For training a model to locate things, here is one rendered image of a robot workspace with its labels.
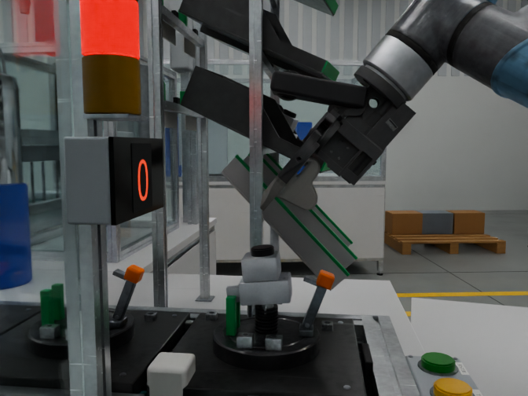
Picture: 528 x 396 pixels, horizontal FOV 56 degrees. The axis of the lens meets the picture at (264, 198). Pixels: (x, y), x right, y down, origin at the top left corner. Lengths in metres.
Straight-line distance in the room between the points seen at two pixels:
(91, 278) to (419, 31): 0.43
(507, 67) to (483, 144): 9.65
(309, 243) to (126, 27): 0.51
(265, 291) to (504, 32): 0.39
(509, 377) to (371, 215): 3.88
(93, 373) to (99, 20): 0.32
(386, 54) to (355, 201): 4.12
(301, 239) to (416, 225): 5.51
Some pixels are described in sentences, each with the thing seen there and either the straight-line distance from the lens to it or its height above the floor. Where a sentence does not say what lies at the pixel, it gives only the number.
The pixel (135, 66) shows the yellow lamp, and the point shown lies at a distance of 0.46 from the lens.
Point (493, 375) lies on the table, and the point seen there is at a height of 0.86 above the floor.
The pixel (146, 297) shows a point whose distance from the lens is 1.28.
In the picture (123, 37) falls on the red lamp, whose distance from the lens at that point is 0.46.
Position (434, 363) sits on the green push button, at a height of 0.97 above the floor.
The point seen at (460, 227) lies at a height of 0.23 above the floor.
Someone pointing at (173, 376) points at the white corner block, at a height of 0.98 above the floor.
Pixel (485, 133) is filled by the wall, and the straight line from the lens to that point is 10.22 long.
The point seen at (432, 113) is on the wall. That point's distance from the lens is 9.81.
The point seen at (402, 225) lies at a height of 0.25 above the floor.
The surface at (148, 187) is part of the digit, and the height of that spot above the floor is 1.19.
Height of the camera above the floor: 1.23
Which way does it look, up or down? 6 degrees down
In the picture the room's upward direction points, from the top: straight up
